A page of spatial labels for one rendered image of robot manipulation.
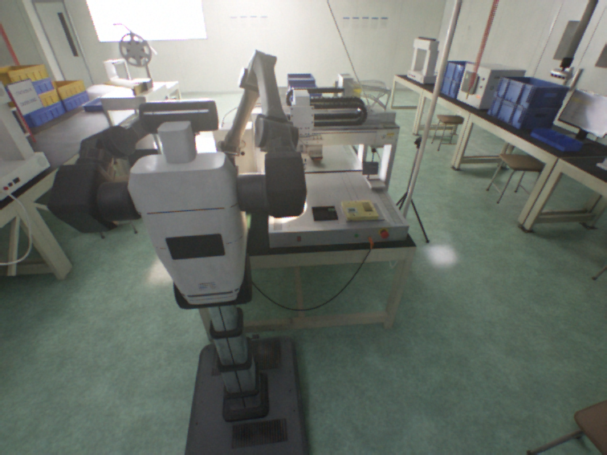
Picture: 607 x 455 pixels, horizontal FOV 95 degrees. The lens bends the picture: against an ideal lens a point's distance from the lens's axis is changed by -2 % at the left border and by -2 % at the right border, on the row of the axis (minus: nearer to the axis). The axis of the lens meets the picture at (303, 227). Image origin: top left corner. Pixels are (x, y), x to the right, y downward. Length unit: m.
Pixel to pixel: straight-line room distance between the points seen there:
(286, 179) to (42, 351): 2.22
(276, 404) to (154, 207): 1.15
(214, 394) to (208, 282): 0.90
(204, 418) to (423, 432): 1.10
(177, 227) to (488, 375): 1.95
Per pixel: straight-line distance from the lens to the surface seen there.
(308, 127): 1.53
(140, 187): 0.69
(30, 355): 2.64
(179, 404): 1.98
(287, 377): 1.63
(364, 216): 1.51
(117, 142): 0.87
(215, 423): 1.60
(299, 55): 8.64
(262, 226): 1.67
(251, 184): 0.66
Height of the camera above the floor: 1.73
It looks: 36 degrees down
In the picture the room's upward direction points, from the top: straight up
